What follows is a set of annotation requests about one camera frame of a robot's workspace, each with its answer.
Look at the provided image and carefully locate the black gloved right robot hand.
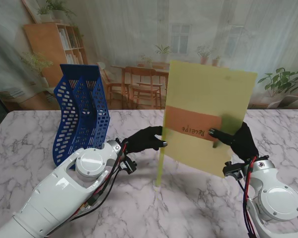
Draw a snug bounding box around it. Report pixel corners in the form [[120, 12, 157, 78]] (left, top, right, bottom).
[[208, 121, 259, 162]]

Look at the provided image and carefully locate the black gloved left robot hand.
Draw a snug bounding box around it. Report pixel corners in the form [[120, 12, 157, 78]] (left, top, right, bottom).
[[125, 125, 168, 154]]

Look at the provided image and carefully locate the pink paper receipt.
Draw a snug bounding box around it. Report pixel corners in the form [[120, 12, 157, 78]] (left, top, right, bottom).
[[165, 106, 223, 142]]

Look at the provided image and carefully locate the yellow-green translucent file folder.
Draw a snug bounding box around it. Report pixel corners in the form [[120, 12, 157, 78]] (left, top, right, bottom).
[[161, 60, 258, 179]]

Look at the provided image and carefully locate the blue perforated plastic file rack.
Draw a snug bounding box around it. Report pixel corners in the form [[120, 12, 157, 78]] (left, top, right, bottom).
[[52, 63, 111, 167]]

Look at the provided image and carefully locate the printed room scene backdrop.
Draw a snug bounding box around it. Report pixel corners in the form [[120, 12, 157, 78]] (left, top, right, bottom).
[[0, 0, 298, 111]]

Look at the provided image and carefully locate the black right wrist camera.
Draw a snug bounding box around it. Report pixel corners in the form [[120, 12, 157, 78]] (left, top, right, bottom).
[[222, 161, 245, 181]]

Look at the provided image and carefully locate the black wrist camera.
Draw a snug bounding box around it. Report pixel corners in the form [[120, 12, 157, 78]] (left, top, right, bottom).
[[123, 158, 138, 175], [222, 161, 245, 181]]

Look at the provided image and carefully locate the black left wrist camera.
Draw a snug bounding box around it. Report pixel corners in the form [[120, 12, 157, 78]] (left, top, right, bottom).
[[123, 158, 138, 175]]

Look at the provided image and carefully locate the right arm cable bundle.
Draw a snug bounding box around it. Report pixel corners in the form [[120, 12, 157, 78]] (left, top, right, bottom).
[[238, 155, 260, 238]]

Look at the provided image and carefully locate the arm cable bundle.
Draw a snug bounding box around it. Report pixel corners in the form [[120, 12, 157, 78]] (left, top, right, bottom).
[[238, 155, 260, 238], [39, 140, 130, 238]]

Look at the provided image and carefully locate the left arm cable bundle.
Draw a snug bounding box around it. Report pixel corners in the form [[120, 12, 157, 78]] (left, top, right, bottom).
[[39, 140, 130, 238]]

